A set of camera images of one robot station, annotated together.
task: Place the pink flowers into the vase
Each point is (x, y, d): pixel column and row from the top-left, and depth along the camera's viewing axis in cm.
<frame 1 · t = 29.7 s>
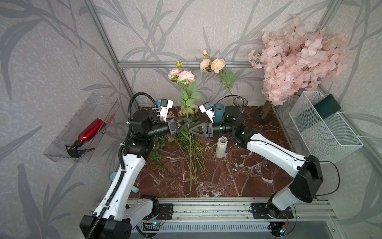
left hand: (189, 124, 61), fingers closed
right hand: (190, 131, 63), fingers closed
clear glass vase: (241, 102, 101), point 19 cm above the table
white ribbed vase: (222, 147, 84), point 14 cm above the table
red carnation stem: (194, 155, 94), point 2 cm above the table

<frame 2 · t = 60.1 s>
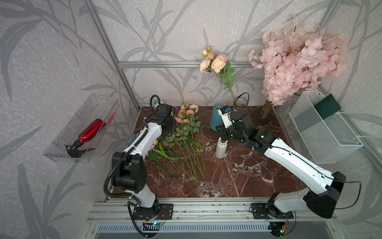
left hand: (175, 124, 89), fingers open
right hand: (218, 125, 73), fingers open
pink rose bunch with leaves: (187, 116, 111), point 5 cm above the table
the other named things where they were.

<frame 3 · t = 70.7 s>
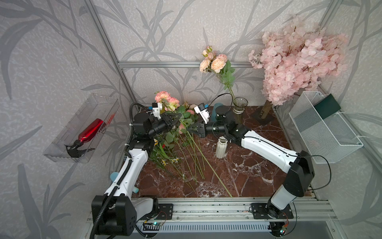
left hand: (181, 116, 70), fingers closed
right hand: (187, 128, 69), fingers closed
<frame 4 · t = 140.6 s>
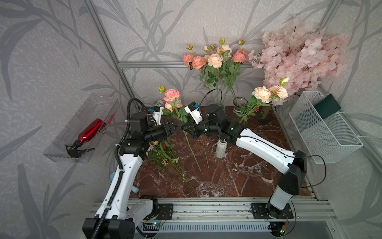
left hand: (180, 125, 68), fingers open
right hand: (181, 126, 68), fingers closed
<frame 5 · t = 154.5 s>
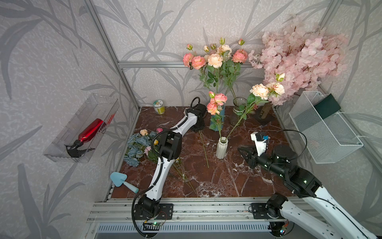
left hand: (200, 128, 105), fingers open
right hand: (239, 147, 66), fingers closed
teal ceramic vase: (217, 121, 76), point 30 cm above the table
blue hydrangea flower: (137, 143, 88), point 12 cm above the table
peach rose on hydrangea: (143, 132, 98), point 8 cm above the table
